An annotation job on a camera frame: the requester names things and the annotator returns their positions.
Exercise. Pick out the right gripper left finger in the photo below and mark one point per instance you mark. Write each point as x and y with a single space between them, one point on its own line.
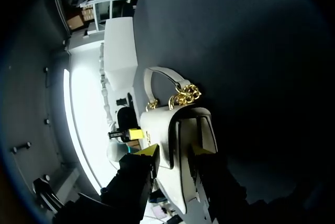
131 182

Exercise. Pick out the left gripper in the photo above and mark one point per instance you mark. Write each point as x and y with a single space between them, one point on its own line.
125 118

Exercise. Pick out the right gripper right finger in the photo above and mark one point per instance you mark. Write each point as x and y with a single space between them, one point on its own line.
217 190

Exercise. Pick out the large white block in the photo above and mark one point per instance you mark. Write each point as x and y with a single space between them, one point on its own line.
120 51

